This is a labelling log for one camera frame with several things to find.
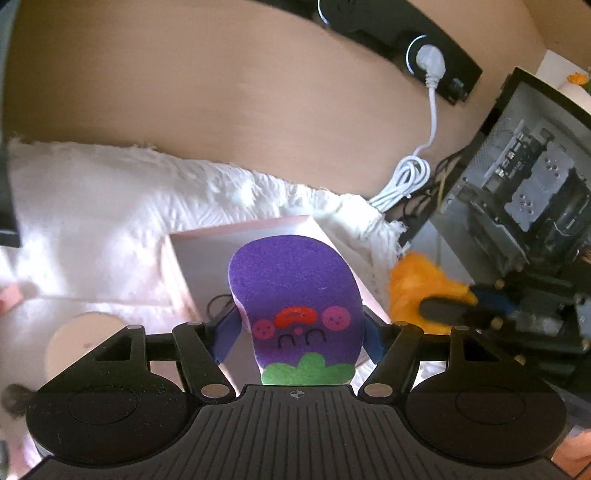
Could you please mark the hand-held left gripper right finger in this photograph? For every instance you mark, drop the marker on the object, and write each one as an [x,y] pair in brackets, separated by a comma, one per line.
[375,337]

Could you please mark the orange plush toy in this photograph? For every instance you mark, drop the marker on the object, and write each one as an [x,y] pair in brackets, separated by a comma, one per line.
[411,286]

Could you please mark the small pink block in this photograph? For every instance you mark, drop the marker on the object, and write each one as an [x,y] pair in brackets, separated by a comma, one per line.
[8,297]

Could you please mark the white cup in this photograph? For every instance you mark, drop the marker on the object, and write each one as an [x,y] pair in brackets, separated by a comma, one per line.
[78,341]

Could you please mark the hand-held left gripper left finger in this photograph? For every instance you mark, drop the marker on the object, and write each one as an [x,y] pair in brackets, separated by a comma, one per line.
[227,337]

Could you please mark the black power strip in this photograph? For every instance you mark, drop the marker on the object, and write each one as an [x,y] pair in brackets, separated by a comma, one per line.
[406,27]

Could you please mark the brown furry plush toy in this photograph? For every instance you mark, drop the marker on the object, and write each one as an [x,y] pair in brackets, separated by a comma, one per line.
[16,399]

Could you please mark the purple eggplant sponge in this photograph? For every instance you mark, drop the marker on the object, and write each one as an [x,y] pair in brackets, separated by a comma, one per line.
[295,310]

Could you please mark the pink cardboard box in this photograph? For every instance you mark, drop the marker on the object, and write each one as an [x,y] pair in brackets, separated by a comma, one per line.
[203,258]

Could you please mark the white fluffy blanket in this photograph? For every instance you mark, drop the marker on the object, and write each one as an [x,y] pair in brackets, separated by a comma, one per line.
[138,217]

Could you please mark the open computer case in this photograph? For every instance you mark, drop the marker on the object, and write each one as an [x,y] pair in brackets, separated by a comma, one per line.
[521,184]

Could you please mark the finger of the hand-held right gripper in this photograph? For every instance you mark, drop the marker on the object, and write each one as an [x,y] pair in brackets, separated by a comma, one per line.
[445,310]
[496,300]

